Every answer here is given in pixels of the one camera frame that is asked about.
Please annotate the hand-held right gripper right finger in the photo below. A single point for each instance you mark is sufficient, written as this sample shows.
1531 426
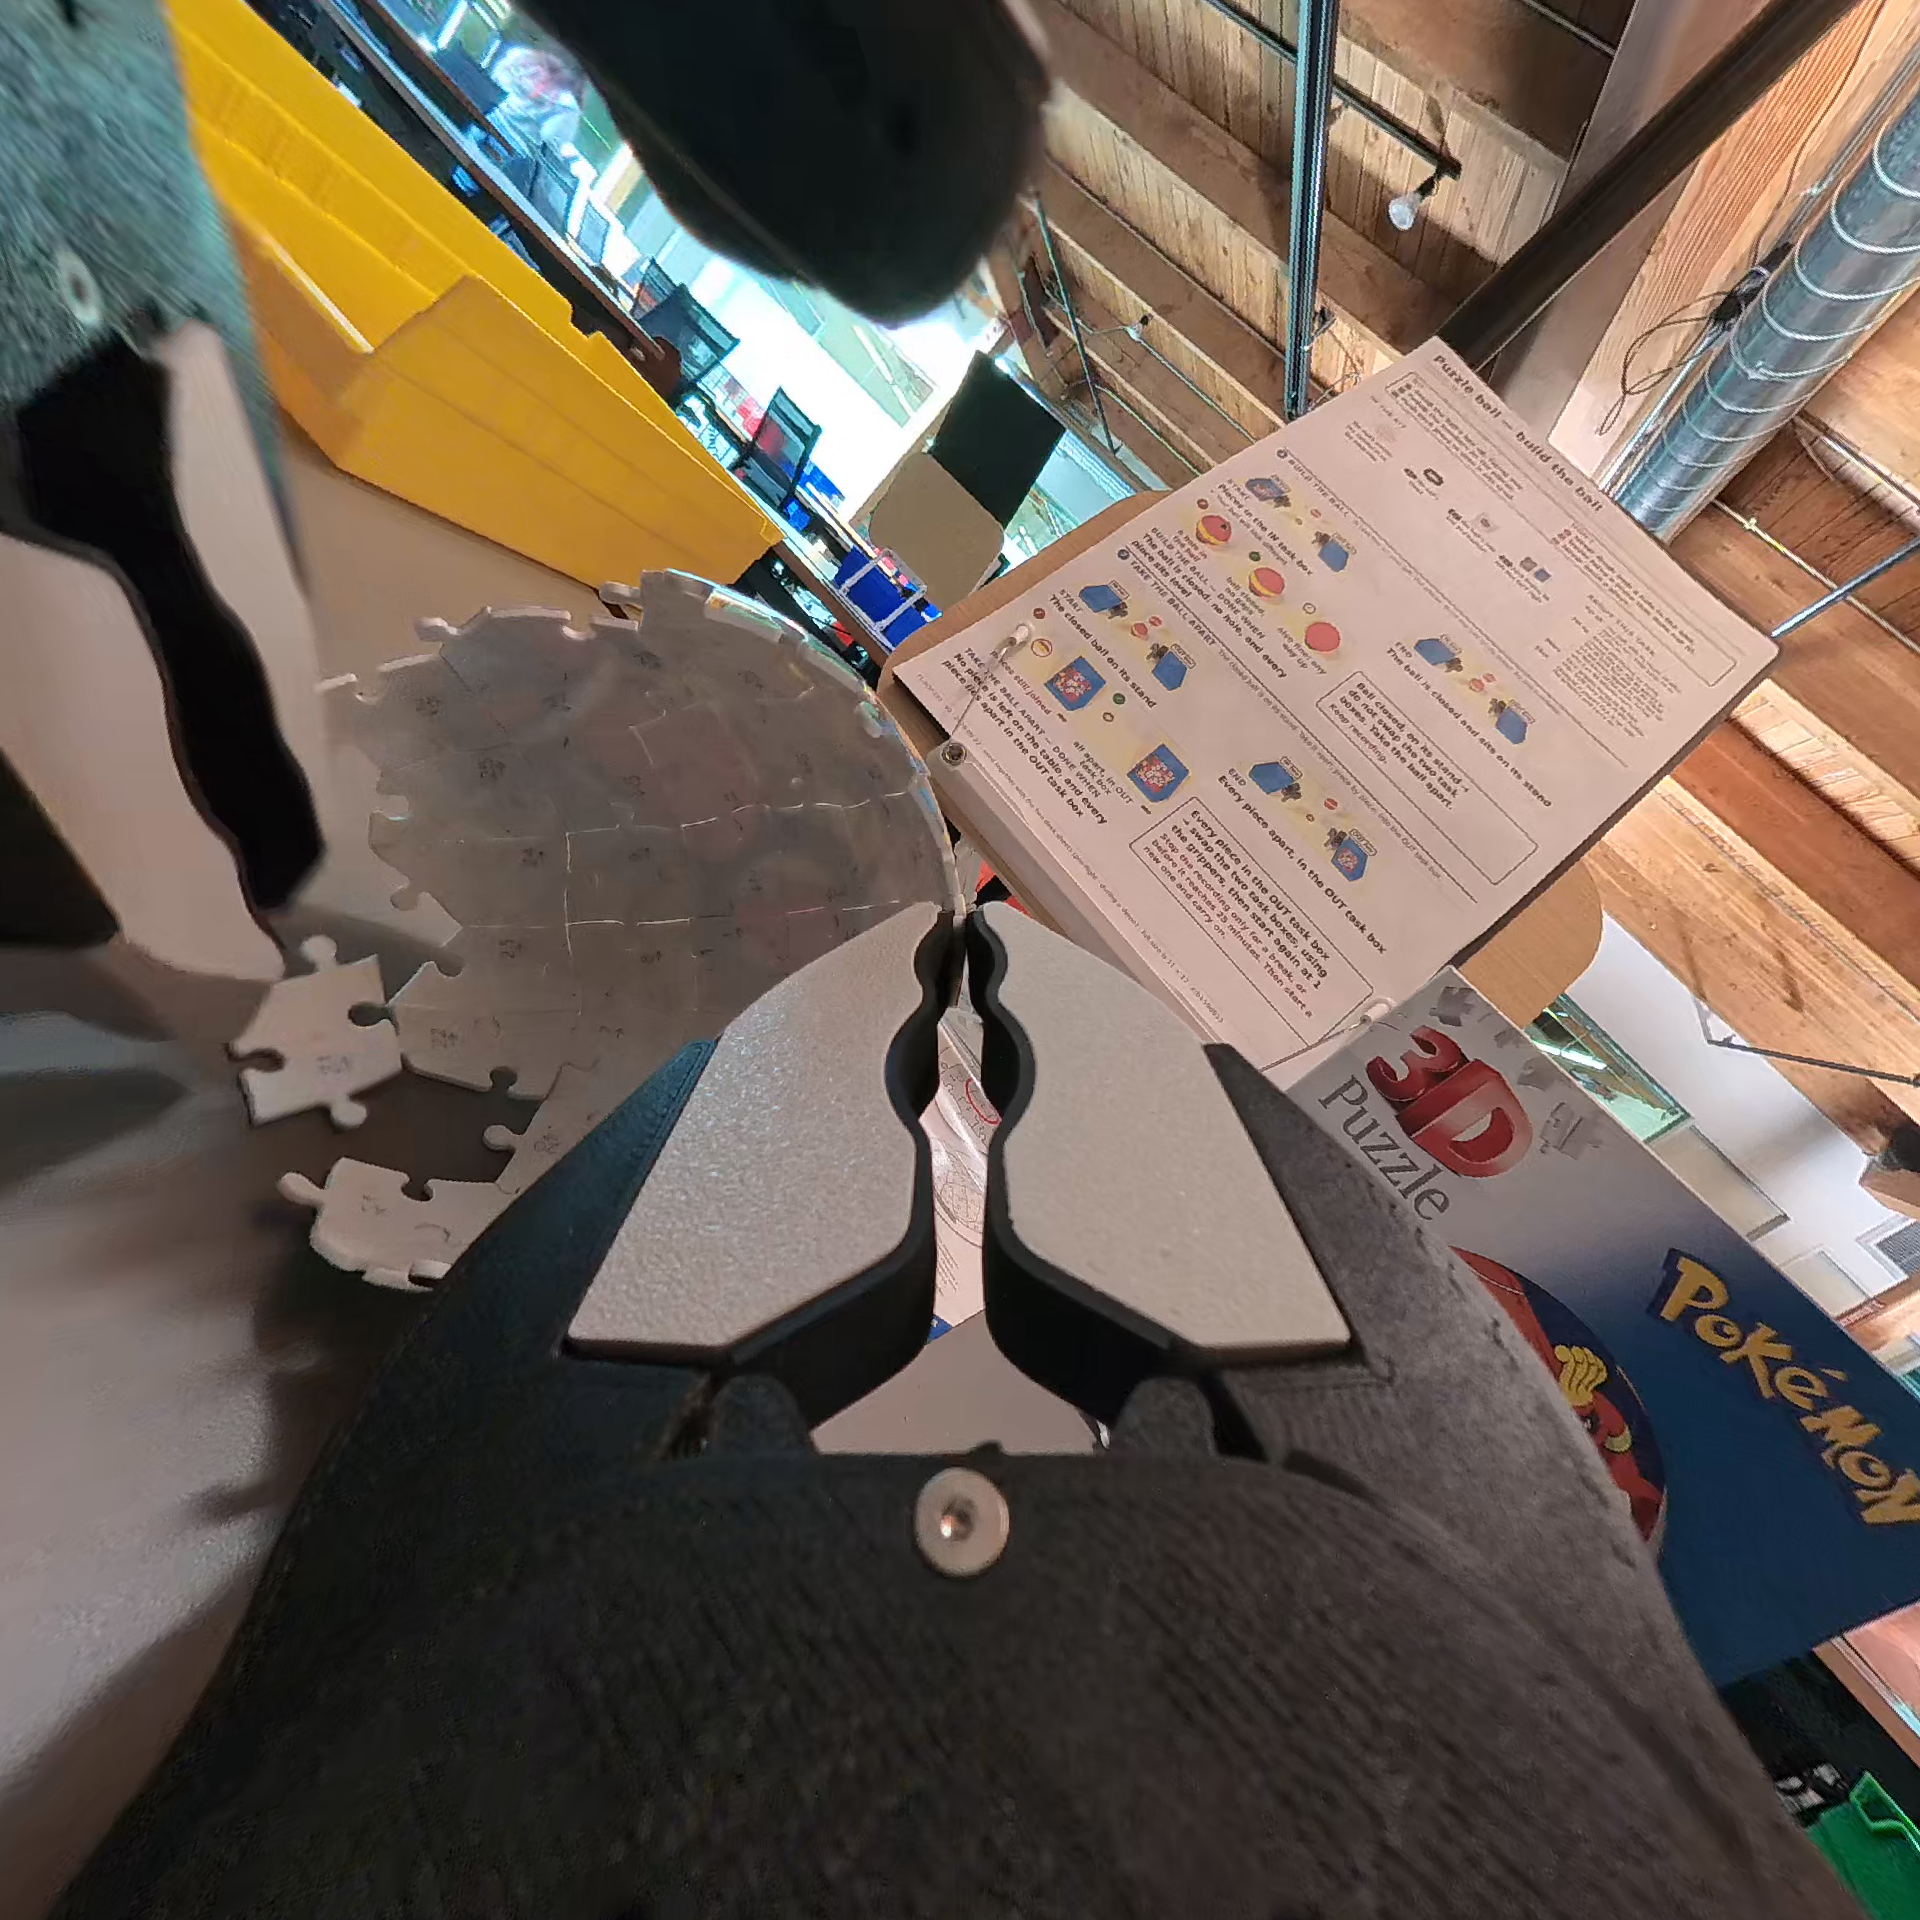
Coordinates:
1154 1186

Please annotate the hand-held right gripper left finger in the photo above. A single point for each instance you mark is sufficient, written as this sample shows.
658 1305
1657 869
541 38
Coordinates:
752 1168

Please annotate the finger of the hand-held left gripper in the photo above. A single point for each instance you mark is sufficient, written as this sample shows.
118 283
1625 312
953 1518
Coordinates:
238 600
136 778

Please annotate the white-backed puzzle piece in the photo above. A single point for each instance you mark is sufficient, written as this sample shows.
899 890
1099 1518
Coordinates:
315 1042

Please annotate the colourful puzzle ball shell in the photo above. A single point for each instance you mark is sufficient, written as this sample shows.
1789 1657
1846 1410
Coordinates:
674 841

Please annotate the blue puzzle box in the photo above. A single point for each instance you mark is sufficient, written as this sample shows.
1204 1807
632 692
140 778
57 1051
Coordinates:
1727 1424

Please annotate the yellow plastic bin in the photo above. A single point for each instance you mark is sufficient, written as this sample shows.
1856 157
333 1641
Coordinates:
525 451
302 164

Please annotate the white instruction board on stand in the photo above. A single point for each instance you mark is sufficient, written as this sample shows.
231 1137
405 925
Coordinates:
1097 917

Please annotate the wooden sheet board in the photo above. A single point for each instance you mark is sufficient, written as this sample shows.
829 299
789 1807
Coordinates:
1528 931

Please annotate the white instruction sheet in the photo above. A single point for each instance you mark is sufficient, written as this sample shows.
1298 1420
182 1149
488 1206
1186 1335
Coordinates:
1348 676

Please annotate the blue storage crate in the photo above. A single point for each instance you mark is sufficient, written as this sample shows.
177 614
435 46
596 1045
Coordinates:
877 593

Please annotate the beige flat panel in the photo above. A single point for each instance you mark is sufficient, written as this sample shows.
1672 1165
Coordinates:
932 524

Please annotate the black flat panel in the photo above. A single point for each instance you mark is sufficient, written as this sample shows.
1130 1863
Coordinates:
999 433

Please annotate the green plastic bin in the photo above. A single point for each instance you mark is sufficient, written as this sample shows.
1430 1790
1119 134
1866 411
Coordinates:
1875 1846

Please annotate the teal metal pole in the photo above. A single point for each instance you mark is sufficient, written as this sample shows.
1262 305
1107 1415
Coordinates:
1309 194

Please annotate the hanging light bulb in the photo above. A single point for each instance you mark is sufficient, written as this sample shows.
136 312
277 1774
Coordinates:
1402 210

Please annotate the black metal beam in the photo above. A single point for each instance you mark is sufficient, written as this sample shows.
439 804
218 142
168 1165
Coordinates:
1636 148

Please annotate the silver ventilation duct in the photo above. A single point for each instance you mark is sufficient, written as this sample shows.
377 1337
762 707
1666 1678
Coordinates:
1770 342

